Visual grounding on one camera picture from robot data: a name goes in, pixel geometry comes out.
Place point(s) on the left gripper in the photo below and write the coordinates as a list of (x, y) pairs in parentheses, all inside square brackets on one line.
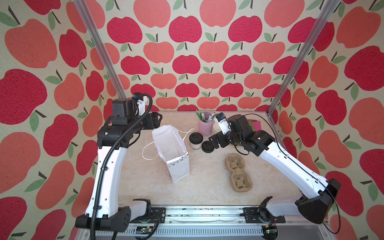
[(153, 120)]

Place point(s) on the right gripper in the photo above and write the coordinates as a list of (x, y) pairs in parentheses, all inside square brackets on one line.
[(220, 137)]

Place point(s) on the black coffee cup lid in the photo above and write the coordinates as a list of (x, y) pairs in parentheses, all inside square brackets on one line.
[(196, 138)]

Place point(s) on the white paper coffee cup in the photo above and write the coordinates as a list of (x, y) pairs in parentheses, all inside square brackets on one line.
[(196, 147)]

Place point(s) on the white patterned gift bag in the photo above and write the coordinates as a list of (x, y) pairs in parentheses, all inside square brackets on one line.
[(171, 148)]

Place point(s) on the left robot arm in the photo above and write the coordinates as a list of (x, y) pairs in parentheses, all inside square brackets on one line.
[(103, 212)]

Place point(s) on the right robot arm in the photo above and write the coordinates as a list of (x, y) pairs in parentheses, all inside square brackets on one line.
[(317, 195)]

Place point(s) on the pink napkin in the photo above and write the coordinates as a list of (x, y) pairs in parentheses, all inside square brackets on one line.
[(257, 126)]

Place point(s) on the stack of white paper cups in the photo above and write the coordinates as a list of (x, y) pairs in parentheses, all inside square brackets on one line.
[(216, 128)]

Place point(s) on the pink cup holder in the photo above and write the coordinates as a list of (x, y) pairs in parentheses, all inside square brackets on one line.
[(205, 128)]

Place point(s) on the stack of black lids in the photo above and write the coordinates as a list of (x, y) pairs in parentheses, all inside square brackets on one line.
[(208, 147)]

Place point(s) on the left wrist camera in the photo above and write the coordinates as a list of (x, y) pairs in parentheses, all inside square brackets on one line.
[(141, 103)]

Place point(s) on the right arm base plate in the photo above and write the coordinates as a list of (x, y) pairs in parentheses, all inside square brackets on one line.
[(260, 216)]

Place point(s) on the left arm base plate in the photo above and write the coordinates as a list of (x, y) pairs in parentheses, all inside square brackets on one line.
[(159, 213)]

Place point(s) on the aluminium front rail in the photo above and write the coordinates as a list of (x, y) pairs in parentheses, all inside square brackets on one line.
[(188, 222)]

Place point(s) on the left aluminium frame post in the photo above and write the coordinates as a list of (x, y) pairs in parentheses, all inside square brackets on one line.
[(90, 24)]

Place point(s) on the aluminium frame post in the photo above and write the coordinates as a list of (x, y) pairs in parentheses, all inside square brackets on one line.
[(90, 24), (319, 24)]

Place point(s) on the right aluminium frame post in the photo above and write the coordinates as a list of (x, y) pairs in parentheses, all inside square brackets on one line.
[(319, 24)]

